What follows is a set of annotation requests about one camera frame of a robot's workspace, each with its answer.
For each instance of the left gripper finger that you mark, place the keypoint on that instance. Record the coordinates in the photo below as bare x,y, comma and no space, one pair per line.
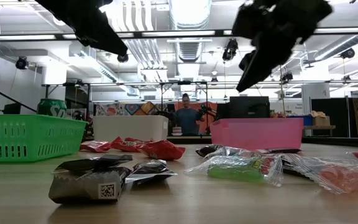
107,39

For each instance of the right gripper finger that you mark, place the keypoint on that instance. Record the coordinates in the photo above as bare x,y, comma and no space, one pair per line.
266,62
246,60

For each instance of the crinkled clear candy bag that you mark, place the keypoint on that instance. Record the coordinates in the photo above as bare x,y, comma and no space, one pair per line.
228,152

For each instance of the black candy bar wrapper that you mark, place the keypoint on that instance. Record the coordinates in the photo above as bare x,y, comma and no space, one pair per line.
205,151

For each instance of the red KitKat wrapper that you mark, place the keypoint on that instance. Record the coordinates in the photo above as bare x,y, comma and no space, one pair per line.
95,146
163,150
127,145

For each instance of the green candy clear bag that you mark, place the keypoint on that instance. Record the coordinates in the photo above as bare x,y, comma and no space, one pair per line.
235,172

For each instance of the dark Hershey's chocolate bar wrapper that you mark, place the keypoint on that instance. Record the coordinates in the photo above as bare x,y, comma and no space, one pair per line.
104,161

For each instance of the shiny dark foil candy wrapper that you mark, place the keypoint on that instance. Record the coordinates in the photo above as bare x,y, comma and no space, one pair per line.
151,168

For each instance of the silver wrapper with QR code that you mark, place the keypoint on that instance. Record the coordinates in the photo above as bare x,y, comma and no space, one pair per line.
82,189

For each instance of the black background robot arm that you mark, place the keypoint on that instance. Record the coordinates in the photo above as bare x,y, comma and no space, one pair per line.
207,110

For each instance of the orange candy clear bag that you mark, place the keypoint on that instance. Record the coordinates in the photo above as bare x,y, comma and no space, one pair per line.
346,179

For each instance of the large black monitor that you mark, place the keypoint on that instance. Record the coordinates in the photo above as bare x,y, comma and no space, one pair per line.
250,107

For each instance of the black overhead light beam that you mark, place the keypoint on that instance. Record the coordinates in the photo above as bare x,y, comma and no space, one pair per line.
166,33

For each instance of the white pillar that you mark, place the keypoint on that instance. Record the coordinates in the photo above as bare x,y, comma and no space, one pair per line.
315,96

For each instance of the blue bin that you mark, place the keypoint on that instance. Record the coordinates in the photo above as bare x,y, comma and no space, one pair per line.
308,120

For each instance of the pink plastic basket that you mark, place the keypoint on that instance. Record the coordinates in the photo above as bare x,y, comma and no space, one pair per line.
256,133

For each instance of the colourful patterned quilt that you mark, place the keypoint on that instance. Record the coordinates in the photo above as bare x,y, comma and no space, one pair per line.
135,109

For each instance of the cardboard box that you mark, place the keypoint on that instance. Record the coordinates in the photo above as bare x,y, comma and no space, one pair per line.
321,121

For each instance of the orange cloth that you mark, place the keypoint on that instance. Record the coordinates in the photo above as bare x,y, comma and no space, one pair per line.
179,107

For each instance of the person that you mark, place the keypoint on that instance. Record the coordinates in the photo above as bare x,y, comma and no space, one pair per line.
186,119

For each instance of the green Sprite can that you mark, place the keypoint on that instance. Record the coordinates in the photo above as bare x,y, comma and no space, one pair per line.
51,107

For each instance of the dark partition panel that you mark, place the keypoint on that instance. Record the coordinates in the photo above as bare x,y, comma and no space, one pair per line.
337,115

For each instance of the white plastic bin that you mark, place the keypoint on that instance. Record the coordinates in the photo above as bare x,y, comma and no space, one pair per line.
129,129

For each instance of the green plastic basket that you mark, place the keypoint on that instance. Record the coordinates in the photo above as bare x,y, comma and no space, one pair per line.
26,119

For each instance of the small black monitor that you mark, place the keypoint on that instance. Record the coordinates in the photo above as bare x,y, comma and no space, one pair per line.
12,109

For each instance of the black hanging camera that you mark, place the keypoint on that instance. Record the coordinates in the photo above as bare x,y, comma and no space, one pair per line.
347,53
287,77
123,59
22,63
230,49

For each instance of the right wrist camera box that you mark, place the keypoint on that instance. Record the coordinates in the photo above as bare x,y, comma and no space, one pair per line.
244,23

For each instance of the silver air duct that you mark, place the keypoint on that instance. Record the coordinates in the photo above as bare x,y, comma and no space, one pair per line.
190,12

